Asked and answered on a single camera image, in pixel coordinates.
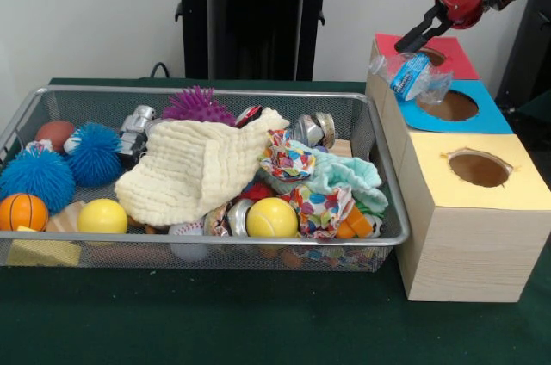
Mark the blue label clear plastic bottle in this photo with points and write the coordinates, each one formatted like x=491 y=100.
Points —
x=411 y=74

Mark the mint waffle cloth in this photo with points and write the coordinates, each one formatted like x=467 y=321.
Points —
x=353 y=169

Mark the cream waffle cloth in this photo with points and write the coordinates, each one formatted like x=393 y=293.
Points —
x=181 y=171

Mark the wooden three-hole box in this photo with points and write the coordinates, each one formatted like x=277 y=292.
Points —
x=473 y=253

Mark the black upright panel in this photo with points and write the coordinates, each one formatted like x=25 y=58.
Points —
x=529 y=46

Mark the dark green table cloth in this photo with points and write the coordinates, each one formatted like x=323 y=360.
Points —
x=538 y=111
x=258 y=322

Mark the colourful patterned cloth wad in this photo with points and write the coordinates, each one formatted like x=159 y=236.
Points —
x=288 y=158

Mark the yellow tennis ball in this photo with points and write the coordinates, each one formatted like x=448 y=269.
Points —
x=271 y=218

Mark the purple spiky ball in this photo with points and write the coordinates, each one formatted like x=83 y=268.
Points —
x=196 y=104

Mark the white baseball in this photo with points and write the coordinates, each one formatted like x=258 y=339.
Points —
x=187 y=249

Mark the smooth yellow ball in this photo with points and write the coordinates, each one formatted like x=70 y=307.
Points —
x=103 y=216

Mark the reddish brown ball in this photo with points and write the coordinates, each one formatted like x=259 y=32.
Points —
x=53 y=132

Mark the large blue spiky ball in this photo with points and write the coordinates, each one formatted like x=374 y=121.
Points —
x=34 y=177

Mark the small orange basketball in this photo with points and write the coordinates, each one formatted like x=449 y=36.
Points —
x=23 y=212

